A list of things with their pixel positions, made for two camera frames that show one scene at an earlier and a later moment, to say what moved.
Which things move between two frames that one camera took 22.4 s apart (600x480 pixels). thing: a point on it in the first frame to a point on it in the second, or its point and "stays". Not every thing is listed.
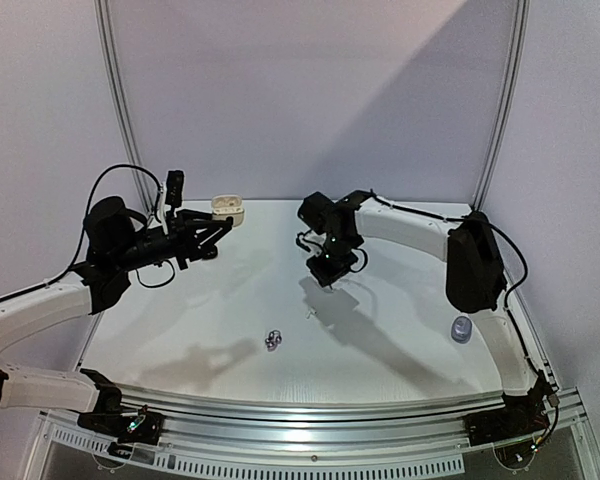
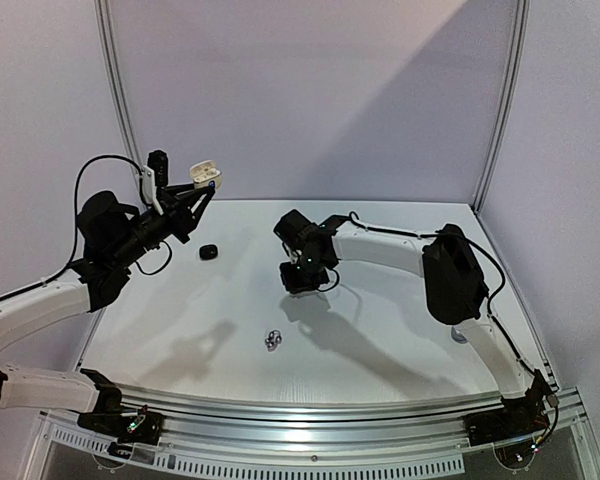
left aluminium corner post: x=120 y=97 stays
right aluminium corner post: x=522 y=17 stays
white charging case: x=228 y=205 to x=204 y=172
